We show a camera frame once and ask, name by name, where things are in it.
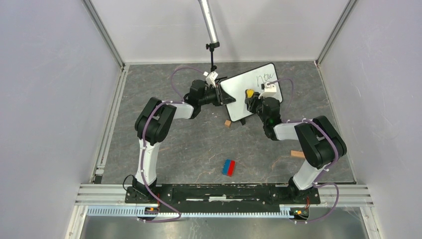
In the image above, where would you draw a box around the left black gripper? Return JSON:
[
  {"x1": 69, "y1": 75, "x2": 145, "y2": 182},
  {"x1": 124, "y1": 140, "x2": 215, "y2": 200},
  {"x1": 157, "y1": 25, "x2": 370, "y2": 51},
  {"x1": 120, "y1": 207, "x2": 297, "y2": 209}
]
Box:
[{"x1": 198, "y1": 84, "x2": 235, "y2": 107}]

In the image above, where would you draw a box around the yellow bone shaped eraser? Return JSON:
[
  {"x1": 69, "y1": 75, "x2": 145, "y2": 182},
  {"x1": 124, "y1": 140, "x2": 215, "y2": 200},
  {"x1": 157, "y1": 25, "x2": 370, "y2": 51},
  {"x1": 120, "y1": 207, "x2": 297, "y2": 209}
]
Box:
[{"x1": 245, "y1": 89, "x2": 255, "y2": 99}]

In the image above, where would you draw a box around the black framed whiteboard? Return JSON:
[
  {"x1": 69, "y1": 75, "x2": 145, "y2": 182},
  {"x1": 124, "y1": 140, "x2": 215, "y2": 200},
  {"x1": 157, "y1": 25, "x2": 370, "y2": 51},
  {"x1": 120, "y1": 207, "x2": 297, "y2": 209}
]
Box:
[{"x1": 220, "y1": 63, "x2": 278, "y2": 121}]

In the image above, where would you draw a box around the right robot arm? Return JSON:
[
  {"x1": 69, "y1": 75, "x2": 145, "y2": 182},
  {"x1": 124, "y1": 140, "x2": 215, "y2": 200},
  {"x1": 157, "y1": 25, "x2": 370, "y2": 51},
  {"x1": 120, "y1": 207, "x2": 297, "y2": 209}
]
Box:
[{"x1": 245, "y1": 93, "x2": 347, "y2": 203}]

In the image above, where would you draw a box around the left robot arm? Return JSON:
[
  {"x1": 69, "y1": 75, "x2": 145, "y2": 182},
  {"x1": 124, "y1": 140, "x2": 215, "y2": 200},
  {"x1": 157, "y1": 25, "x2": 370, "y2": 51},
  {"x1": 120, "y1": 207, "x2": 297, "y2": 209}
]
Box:
[{"x1": 132, "y1": 80, "x2": 236, "y2": 203}]

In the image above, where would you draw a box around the black tripod stand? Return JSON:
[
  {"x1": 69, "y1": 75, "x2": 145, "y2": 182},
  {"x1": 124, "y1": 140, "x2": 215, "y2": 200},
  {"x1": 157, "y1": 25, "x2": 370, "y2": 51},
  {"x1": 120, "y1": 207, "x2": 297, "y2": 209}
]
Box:
[{"x1": 206, "y1": 42, "x2": 220, "y2": 72}]

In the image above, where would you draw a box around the flat wooden block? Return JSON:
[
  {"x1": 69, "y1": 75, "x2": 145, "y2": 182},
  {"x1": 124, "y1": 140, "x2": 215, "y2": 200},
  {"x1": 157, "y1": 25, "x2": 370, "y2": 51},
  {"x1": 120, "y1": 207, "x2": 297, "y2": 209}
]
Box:
[{"x1": 291, "y1": 150, "x2": 306, "y2": 159}]

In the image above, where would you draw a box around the blue and red block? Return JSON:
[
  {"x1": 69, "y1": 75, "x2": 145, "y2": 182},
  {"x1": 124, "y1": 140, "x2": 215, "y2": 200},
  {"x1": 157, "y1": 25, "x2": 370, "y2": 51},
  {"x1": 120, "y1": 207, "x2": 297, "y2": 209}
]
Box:
[{"x1": 222, "y1": 159, "x2": 236, "y2": 177}]

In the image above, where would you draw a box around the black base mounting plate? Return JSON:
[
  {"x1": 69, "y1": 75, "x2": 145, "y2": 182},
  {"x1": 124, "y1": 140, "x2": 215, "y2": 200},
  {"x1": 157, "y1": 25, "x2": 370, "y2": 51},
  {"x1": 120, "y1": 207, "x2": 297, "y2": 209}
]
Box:
[{"x1": 125, "y1": 183, "x2": 321, "y2": 214}]

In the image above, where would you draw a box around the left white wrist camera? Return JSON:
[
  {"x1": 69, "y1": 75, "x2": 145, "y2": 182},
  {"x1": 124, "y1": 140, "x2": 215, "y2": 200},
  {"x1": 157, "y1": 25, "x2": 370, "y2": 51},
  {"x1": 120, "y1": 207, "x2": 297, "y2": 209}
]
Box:
[{"x1": 203, "y1": 71, "x2": 218, "y2": 88}]

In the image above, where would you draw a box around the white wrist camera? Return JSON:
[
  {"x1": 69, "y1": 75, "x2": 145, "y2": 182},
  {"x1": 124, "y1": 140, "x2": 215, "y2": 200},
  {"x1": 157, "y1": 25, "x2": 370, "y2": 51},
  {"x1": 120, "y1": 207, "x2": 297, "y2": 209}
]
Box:
[
  {"x1": 203, "y1": 71, "x2": 218, "y2": 88},
  {"x1": 258, "y1": 82, "x2": 277, "y2": 99}
]

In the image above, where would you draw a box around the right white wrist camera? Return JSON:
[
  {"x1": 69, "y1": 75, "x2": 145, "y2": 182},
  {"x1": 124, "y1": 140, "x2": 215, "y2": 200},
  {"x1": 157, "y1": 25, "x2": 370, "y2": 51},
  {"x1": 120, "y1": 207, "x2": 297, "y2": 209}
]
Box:
[{"x1": 258, "y1": 82, "x2": 277, "y2": 99}]

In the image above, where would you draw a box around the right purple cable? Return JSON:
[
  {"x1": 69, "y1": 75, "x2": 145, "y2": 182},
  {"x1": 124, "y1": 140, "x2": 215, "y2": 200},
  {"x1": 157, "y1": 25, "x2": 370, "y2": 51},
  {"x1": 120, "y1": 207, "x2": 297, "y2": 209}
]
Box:
[{"x1": 268, "y1": 78, "x2": 340, "y2": 225}]

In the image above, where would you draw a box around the purple cable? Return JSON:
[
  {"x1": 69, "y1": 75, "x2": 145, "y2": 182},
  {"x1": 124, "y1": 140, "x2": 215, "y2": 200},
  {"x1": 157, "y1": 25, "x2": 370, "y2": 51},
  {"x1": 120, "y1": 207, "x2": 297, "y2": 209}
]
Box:
[
  {"x1": 140, "y1": 67, "x2": 207, "y2": 224},
  {"x1": 268, "y1": 78, "x2": 340, "y2": 225}
]

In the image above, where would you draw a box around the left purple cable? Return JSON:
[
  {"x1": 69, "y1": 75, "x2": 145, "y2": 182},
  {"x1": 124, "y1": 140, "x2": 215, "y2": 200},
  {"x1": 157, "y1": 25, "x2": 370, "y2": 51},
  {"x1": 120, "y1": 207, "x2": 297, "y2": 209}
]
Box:
[{"x1": 140, "y1": 67, "x2": 207, "y2": 224}]

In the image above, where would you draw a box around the aluminium frame rail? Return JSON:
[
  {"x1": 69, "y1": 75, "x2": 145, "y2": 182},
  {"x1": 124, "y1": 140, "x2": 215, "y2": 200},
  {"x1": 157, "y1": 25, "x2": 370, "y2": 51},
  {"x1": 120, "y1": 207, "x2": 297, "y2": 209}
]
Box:
[{"x1": 75, "y1": 184, "x2": 374, "y2": 219}]

